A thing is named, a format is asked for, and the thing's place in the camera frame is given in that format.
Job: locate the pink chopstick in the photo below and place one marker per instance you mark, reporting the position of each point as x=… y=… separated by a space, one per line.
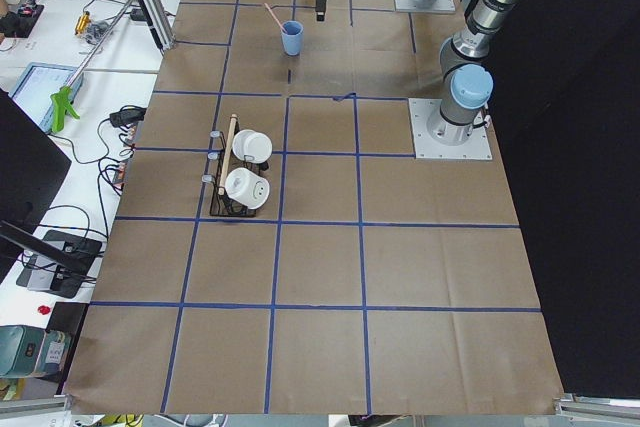
x=274 y=17

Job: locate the light blue plastic cup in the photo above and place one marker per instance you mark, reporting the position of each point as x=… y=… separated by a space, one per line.
x=292 y=37

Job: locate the white smiley mug rear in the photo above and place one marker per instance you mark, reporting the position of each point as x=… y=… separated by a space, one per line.
x=252 y=146

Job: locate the white smiley mug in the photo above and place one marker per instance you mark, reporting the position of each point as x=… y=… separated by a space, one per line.
x=247 y=188
x=252 y=146

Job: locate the white smiley mug front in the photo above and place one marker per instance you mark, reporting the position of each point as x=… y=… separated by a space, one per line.
x=247 y=188

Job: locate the black power adapter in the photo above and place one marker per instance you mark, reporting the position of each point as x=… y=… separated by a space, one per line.
x=127 y=115

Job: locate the brown paper table mat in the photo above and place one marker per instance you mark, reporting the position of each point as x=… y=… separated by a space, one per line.
x=369 y=282

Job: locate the blue framed tablet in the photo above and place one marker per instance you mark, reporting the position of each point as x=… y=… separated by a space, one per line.
x=45 y=92

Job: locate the black monitor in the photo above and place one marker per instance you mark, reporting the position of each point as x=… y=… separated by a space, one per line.
x=33 y=168

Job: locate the green box device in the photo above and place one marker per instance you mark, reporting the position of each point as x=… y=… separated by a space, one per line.
x=28 y=351

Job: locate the black wire cup rack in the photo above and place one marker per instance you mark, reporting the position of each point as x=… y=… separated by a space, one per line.
x=221 y=205

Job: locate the green handled reacher grabber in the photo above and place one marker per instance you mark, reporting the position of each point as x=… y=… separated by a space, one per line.
x=85 y=62

